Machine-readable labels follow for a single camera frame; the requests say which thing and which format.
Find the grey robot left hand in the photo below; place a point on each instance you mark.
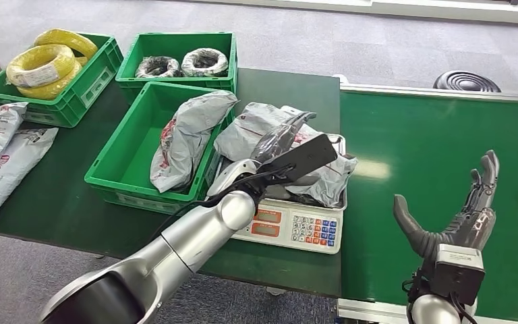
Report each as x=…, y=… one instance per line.
x=234, y=172

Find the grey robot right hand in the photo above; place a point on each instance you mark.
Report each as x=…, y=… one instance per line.
x=464, y=228

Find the grey package with red stripe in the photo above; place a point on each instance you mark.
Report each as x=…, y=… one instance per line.
x=250, y=129

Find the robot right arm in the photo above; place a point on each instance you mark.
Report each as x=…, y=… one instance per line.
x=433, y=313

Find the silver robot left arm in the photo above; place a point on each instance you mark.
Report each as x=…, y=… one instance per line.
x=187, y=241

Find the grey crumpled package red print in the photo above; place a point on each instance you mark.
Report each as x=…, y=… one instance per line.
x=187, y=134

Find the green conveyor belt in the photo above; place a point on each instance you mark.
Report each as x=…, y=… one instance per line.
x=420, y=147

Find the green crate with package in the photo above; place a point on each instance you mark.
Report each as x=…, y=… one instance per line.
x=125, y=156

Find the white package with black print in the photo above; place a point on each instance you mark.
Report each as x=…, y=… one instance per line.
x=13, y=165

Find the white electronic scale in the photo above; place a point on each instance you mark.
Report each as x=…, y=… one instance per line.
x=303, y=228

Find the white table foot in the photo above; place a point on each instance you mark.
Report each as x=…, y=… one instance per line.
x=276, y=291

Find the green crate with black coils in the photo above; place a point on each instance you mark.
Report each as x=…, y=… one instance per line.
x=174, y=42

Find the green crate with yellow coils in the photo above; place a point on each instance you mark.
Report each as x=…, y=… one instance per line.
x=89, y=89

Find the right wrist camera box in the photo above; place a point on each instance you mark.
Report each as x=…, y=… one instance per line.
x=458, y=273

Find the black left wrist camera plate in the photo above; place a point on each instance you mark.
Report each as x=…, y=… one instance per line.
x=306, y=156

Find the silver conveyor frame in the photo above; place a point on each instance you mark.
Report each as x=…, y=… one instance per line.
x=420, y=90

